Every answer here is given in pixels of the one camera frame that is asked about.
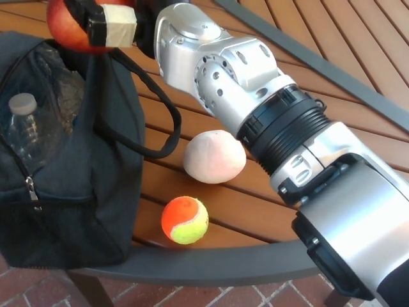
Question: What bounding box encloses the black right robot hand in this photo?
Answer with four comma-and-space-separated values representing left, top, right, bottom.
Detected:
63, 0, 180, 59

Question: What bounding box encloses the red apple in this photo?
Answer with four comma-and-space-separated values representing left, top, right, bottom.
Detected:
46, 0, 137, 54

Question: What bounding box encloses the clear plastic water bottle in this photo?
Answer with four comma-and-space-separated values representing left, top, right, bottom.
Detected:
0, 92, 82, 172

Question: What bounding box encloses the white round soft toy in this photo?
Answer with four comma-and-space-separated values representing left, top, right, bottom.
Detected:
183, 129, 247, 185

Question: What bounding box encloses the orange and yellow tennis ball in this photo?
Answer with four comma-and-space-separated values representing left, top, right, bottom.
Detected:
160, 196, 210, 246

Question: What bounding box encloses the dark grey insulated lunch bag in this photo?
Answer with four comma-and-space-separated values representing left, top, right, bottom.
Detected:
0, 31, 182, 269

